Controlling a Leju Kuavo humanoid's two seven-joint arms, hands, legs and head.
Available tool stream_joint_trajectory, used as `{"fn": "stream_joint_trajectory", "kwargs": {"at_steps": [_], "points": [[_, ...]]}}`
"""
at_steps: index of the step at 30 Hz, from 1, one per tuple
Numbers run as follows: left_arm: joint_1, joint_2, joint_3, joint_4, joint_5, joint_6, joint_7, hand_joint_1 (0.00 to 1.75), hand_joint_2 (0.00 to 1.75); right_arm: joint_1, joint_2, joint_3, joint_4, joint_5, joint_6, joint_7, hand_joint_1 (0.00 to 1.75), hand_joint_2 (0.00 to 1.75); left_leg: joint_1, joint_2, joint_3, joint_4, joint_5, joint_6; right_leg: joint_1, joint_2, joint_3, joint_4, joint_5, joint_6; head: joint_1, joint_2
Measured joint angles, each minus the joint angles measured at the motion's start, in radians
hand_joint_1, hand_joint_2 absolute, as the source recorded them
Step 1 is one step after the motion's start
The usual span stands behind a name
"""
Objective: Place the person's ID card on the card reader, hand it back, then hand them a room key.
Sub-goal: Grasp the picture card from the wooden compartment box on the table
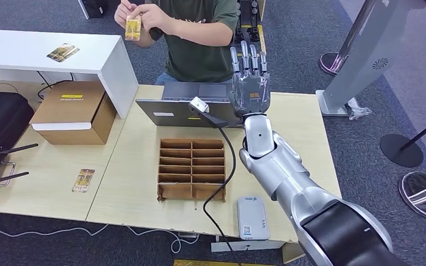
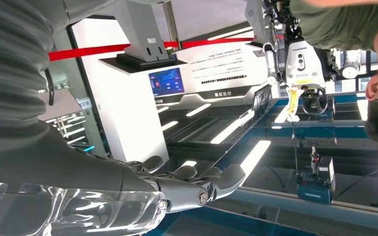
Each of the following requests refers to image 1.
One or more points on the brown cardboard box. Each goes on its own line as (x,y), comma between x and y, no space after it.
(71,106)

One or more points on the white shelf riser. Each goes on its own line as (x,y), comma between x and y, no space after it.
(14,51)

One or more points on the silver kiosk stand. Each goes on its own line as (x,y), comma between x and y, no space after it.
(373,55)

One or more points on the cardboard slot organizer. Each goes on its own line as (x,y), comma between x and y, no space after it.
(192,170)

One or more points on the white table foot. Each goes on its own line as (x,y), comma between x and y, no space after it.
(249,246)

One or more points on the gold patterned ID card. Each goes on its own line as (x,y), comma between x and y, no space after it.
(133,29)

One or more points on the person's right hand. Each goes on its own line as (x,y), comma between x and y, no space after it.
(123,13)

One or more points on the black box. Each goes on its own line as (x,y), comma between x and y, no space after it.
(95,6)

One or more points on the white card reader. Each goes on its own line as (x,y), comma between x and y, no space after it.
(253,218)

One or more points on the stack of gold cards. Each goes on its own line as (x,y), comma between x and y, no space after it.
(63,53)

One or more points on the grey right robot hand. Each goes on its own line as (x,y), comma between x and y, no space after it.
(251,91)

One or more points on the chrome stanchion pole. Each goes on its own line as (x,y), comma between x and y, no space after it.
(331,60)

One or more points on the person's left forearm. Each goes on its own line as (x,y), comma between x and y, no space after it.
(198,33)

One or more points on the yellow floor tape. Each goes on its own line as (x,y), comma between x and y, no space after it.
(263,40)

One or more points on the gold hotel key card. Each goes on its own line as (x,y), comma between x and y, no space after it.
(84,181)

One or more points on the black stanchion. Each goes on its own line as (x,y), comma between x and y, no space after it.
(400,150)

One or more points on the black wheeled stand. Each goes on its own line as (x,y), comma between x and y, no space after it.
(251,14)

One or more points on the gold strip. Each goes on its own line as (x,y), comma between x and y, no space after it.
(205,263)

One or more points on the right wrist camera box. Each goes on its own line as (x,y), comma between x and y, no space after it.
(199,105)

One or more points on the person's left hand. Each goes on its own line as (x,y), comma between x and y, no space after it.
(152,16)

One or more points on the grey laptop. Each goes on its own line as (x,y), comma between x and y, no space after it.
(169,113)

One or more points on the chrome stanchion base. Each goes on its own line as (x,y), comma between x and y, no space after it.
(422,194)

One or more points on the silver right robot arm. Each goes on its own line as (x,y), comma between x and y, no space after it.
(283,172)

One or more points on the clear plastic bag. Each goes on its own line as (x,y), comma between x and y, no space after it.
(358,111)

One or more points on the black carrying case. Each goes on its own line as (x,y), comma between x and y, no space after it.
(0,117)

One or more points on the person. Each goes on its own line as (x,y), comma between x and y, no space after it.
(198,58)

